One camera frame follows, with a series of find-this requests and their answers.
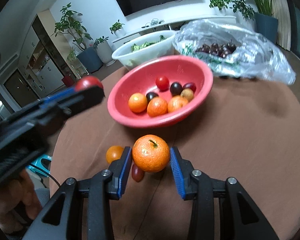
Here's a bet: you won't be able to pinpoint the small plant on cabinet right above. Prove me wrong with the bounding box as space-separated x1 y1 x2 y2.
209 0 230 16

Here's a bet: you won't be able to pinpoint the large smooth orange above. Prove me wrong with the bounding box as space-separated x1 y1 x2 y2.
128 93 148 113

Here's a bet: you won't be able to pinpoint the dark cherries in bag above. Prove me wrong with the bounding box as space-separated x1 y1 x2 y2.
196 40 237 58

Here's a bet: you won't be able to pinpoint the green leafy vegetables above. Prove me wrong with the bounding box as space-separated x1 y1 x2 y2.
131 35 166 52

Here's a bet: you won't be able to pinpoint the white plastic vegetable bowl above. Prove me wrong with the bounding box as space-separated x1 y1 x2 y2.
111 30 177 70

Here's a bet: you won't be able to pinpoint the white storage cupboard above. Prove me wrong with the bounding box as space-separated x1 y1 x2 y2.
0 9 80 112

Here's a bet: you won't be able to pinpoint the red plastic colander bowl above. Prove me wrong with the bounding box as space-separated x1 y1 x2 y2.
107 55 215 129

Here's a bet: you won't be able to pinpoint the blue plastic stool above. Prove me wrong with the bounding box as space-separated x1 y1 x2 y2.
27 154 52 177

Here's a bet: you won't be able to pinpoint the small red bin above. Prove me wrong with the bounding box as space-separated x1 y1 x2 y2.
62 75 75 87

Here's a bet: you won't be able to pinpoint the dark plum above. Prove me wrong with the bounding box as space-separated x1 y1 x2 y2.
146 92 159 103
170 82 183 96

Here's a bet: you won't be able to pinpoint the plant in white ribbed pot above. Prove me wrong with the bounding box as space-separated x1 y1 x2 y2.
93 36 116 67

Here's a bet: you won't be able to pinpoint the mandarin with stem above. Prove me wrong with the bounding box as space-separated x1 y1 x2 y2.
132 134 170 173

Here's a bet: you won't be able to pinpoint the small plant on cabinet left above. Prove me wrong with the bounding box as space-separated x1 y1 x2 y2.
109 20 126 38

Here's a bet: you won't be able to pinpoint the small smooth orange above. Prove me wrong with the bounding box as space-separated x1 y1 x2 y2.
106 145 124 164

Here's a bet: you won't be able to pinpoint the tall plant blue pot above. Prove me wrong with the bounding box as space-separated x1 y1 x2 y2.
54 2 103 74

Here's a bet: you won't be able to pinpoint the clear plastic cherry bag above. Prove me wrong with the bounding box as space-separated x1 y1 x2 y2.
173 19 296 85

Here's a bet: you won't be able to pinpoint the person's left hand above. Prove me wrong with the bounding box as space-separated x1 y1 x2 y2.
0 170 42 234

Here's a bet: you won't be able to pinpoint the large leafy plant dark pot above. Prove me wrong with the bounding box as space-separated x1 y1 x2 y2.
254 0 279 44

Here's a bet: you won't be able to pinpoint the white tv cabinet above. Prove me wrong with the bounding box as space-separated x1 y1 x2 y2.
112 15 237 49

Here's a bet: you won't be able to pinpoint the small plant on cabinet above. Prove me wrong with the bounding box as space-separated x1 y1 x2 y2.
209 0 230 16
109 20 126 38

